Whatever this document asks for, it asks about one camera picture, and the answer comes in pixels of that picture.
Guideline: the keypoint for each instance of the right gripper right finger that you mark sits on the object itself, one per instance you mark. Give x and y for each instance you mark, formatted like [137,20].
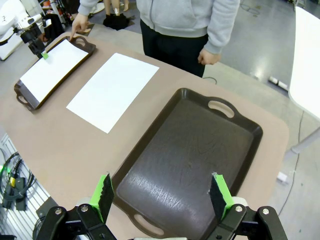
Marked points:
[221,193]

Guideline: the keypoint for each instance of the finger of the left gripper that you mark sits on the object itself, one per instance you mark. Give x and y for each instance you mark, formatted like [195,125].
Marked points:
[45,55]

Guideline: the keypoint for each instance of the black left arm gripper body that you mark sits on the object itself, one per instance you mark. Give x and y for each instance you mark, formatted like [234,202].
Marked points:
[33,40]

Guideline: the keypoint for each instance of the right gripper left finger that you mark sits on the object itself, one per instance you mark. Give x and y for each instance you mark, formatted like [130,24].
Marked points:
[105,192]

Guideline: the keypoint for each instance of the white A4 paper stack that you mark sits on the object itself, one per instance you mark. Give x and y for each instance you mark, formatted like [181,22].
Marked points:
[55,70]
[112,92]

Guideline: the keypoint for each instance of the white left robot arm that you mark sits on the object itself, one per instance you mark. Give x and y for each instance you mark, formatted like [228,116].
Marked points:
[10,15]

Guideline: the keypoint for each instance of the person's right forearm grey sleeve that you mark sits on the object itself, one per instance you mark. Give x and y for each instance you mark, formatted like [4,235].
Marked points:
[86,6]

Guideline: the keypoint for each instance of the person's left forearm grey sleeve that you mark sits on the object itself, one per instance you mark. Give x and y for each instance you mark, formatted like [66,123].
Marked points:
[222,27]

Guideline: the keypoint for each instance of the person's right hand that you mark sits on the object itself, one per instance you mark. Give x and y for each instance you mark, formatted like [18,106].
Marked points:
[81,22]

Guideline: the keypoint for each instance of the person's left hand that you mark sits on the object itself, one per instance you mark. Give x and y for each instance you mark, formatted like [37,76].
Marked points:
[208,57]

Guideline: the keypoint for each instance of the small white floor adapter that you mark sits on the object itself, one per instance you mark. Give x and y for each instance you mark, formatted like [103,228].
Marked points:
[282,178]

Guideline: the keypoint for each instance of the black cloth heap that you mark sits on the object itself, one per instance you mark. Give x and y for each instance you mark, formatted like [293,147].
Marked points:
[116,22]

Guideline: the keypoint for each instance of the grey slotted metal panel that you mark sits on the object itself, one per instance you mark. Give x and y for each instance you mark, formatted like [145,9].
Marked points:
[15,222]

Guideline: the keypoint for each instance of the person in grey hoodie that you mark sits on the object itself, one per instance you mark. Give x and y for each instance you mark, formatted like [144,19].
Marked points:
[175,20]

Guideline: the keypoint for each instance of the white office table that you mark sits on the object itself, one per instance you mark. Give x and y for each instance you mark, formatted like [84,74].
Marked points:
[307,62]

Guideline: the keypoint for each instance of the dark metal bracket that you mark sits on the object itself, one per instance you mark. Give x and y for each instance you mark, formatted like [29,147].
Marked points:
[46,206]

